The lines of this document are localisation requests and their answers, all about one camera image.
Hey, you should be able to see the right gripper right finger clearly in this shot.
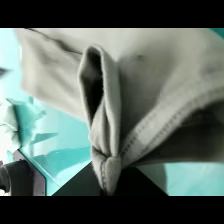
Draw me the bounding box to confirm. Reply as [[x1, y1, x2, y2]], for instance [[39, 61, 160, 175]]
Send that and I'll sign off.
[[115, 165, 170, 197]]

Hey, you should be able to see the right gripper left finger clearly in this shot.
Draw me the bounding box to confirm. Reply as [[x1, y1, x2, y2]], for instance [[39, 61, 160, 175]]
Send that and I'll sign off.
[[52, 161, 102, 197]]

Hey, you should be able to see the beige T-shirt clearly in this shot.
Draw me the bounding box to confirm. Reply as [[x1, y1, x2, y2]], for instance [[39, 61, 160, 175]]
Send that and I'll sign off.
[[14, 28, 224, 197]]

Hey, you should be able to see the white garment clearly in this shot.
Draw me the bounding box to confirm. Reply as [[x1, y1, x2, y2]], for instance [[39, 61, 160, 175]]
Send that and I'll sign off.
[[0, 96, 48, 152]]

